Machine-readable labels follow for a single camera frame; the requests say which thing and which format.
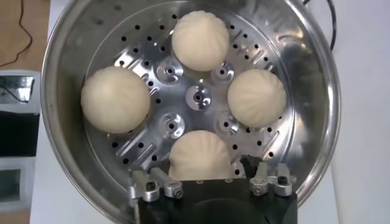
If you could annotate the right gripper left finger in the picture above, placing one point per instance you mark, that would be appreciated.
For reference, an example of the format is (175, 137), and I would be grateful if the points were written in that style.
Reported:
(170, 188)

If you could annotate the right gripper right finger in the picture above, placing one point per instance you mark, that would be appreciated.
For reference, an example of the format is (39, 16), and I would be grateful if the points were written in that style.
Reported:
(262, 182)

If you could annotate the white steamed baozi bun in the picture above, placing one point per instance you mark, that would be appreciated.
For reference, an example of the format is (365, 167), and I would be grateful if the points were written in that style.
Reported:
(199, 39)
(115, 99)
(256, 97)
(199, 155)

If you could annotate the grey black robot base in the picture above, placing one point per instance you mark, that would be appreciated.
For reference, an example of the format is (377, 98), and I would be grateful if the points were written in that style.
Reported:
(18, 134)

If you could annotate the stainless steel steamer basket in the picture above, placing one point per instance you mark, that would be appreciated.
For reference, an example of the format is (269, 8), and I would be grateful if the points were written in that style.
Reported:
(70, 76)

